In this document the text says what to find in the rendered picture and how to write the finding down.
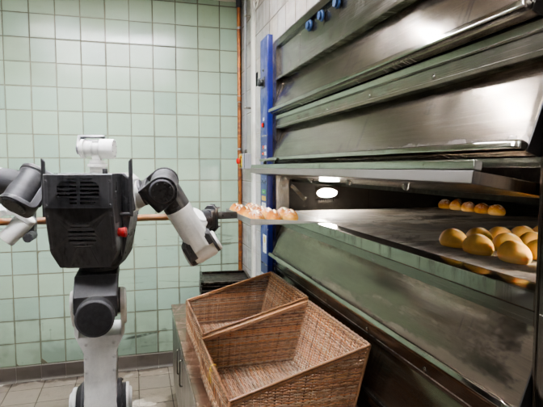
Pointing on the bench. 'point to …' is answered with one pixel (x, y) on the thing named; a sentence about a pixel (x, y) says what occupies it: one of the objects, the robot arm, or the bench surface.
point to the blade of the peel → (280, 220)
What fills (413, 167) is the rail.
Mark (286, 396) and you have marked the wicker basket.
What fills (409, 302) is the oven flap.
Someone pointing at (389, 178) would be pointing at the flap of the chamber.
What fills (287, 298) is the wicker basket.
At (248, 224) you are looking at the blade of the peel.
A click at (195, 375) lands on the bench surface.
